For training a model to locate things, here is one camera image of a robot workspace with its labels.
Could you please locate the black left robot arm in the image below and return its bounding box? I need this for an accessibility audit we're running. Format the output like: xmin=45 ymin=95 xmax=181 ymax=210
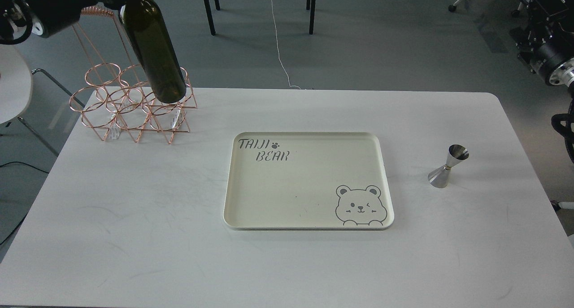
xmin=0 ymin=0 xmax=128 ymax=46

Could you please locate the dark green wine bottle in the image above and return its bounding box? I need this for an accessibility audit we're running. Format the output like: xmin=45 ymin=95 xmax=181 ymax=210
xmin=120 ymin=0 xmax=187 ymax=104

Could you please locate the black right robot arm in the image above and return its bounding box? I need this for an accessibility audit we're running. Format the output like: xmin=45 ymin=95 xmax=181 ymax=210
xmin=509 ymin=0 xmax=574 ymax=94

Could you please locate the rose gold wire bottle rack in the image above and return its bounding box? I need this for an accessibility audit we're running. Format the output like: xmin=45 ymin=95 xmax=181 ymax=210
xmin=69 ymin=23 xmax=197 ymax=144

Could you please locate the steel double jigger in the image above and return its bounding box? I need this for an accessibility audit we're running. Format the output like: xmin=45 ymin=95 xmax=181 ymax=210
xmin=428 ymin=144 xmax=470 ymax=189

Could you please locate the cream bear serving tray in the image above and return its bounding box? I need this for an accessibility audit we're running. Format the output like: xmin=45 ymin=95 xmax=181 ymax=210
xmin=223 ymin=132 xmax=395 ymax=229

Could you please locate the white office chair base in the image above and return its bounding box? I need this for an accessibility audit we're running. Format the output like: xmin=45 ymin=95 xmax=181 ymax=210
xmin=447 ymin=0 xmax=526 ymax=18

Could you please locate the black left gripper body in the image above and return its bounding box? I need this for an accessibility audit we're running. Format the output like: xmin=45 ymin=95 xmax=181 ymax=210
xmin=27 ymin=0 xmax=131 ymax=38

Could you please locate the white floor cable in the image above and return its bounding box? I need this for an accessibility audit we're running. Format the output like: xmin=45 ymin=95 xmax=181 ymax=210
xmin=262 ymin=0 xmax=302 ymax=90

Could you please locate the black table leg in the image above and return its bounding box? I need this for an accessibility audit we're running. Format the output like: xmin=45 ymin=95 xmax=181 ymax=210
xmin=203 ymin=0 xmax=221 ymax=36
xmin=306 ymin=0 xmax=316 ymax=35

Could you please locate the black table leg right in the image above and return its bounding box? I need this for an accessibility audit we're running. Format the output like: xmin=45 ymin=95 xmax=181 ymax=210
xmin=306 ymin=0 xmax=316 ymax=35

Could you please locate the black table leg left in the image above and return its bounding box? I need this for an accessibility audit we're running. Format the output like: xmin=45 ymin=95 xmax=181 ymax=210
xmin=203 ymin=0 xmax=221 ymax=36

